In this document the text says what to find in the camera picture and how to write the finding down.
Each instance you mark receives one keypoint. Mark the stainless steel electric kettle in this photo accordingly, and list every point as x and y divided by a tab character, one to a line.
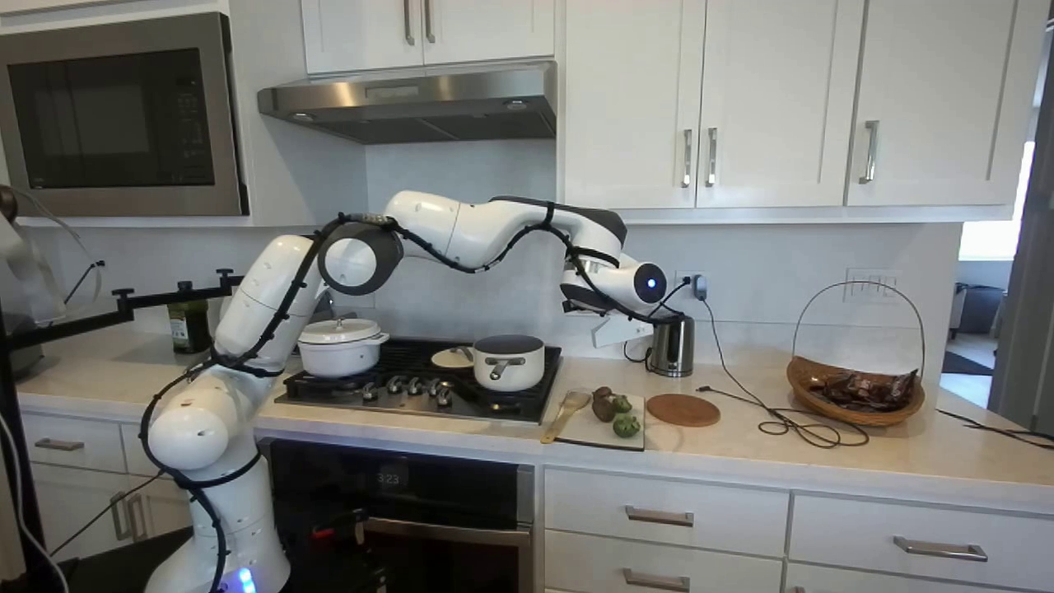
673	348

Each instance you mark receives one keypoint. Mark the steel range hood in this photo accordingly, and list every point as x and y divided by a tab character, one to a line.
415	104

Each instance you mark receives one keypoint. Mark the black camera clamp arm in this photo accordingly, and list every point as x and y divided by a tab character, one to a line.
108	308

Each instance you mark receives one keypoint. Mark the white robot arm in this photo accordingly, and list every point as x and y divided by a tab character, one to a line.
274	299

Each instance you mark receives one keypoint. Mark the dark glass bottle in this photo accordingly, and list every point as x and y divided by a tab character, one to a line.
189	328

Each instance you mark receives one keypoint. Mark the white wall cabinets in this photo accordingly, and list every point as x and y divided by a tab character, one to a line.
768	100

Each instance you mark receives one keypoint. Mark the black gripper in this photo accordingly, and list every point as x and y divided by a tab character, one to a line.
594	299

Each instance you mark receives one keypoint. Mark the black gas stove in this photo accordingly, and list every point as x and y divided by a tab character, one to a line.
421	401

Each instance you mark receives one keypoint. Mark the dark power adapter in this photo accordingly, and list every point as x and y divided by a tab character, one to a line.
695	287

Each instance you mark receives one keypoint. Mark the round cork trivet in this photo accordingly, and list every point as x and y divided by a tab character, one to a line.
683	409

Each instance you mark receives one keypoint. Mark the brown kiwi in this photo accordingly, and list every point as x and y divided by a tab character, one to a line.
605	405

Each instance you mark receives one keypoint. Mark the wooden spatula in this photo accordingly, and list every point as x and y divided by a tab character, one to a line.
561	419

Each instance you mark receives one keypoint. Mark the stainless steel fridge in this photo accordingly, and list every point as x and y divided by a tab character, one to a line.
1024	252

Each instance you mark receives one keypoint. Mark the green broccoli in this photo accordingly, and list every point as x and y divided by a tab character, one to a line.
626	428

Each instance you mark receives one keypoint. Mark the built-in microwave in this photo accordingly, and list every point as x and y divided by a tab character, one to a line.
119	117

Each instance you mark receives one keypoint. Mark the white dutch oven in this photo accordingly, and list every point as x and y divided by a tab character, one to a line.
340	351

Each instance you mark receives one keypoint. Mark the cutting board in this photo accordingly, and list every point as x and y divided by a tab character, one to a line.
587	432

